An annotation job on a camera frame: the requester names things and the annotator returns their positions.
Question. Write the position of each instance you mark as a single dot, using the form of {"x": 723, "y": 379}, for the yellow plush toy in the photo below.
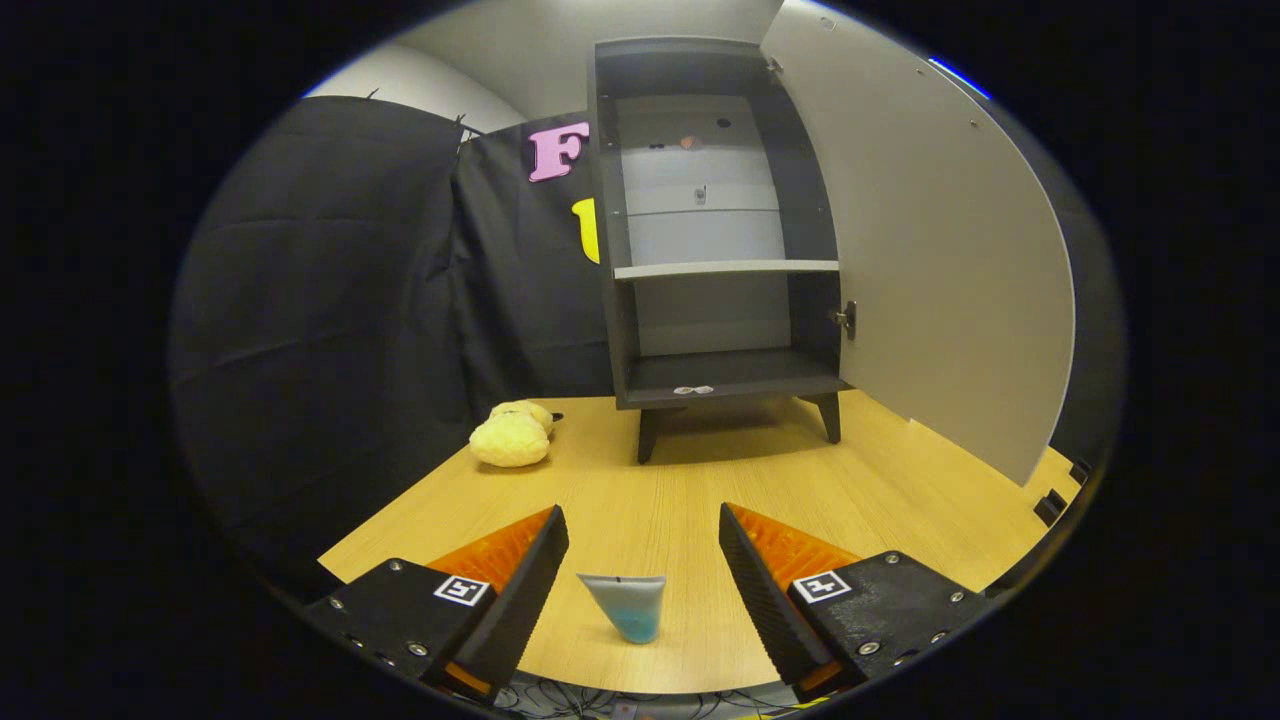
{"x": 510, "y": 440}

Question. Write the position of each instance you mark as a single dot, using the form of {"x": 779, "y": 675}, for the black backdrop cloth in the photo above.
{"x": 330, "y": 330}

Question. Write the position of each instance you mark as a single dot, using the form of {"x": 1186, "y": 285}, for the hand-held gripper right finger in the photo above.
{"x": 765, "y": 590}

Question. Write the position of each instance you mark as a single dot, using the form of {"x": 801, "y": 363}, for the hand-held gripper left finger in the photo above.
{"x": 525, "y": 590}

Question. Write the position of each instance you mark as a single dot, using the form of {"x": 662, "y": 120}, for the blue and white tube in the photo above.
{"x": 630, "y": 610}

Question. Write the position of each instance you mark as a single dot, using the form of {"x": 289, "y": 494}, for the dark grey cabinet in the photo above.
{"x": 720, "y": 372}

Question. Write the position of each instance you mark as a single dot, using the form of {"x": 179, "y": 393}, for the light grey cabinet shelf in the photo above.
{"x": 720, "y": 269}

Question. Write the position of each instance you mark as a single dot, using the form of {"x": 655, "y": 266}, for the black table clamp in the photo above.
{"x": 1080, "y": 470}
{"x": 1050, "y": 507}

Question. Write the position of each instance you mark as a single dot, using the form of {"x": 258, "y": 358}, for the light grey cabinet door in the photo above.
{"x": 930, "y": 280}

